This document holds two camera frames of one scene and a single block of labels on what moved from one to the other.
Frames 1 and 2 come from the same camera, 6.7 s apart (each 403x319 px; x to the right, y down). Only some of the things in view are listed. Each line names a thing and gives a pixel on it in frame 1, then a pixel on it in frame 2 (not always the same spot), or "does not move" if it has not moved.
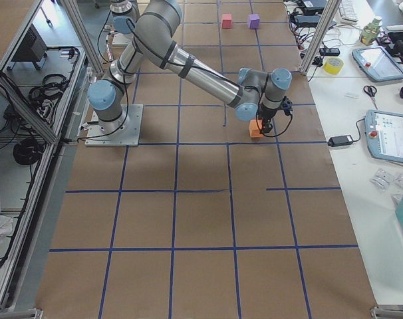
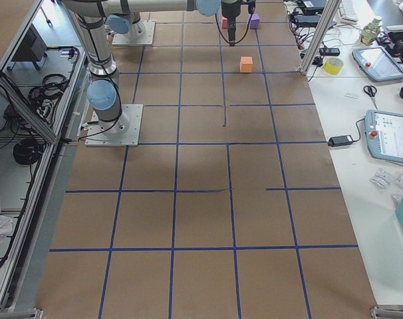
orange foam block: [255, 127] → [246, 64]
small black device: [329, 52] does not move
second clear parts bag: [401, 182] does not move
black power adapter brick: [340, 140] does not move
